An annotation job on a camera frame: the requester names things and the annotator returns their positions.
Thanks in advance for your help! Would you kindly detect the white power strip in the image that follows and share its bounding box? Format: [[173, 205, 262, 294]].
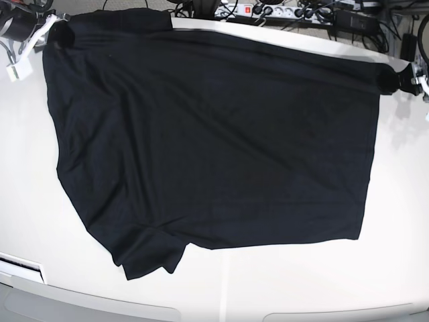
[[214, 2, 334, 25]]

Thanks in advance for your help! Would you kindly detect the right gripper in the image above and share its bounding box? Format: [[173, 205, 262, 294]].
[[19, 11, 70, 50]]

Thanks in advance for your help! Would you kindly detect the black t-shirt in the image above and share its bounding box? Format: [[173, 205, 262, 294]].
[[43, 9, 395, 280]]

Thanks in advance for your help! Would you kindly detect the black floor box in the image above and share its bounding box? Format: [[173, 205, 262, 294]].
[[400, 33, 418, 62]]

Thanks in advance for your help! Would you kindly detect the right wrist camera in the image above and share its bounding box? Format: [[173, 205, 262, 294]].
[[6, 60, 33, 82]]

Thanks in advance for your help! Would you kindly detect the black power adapter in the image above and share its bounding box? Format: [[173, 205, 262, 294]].
[[333, 10, 379, 36]]

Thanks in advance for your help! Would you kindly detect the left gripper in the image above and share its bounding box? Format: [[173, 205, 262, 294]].
[[397, 62, 428, 97]]

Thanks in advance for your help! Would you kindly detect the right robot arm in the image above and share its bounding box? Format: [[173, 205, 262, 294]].
[[1, 1, 70, 52]]

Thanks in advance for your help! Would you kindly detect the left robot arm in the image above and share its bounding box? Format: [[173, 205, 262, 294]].
[[397, 15, 428, 103]]

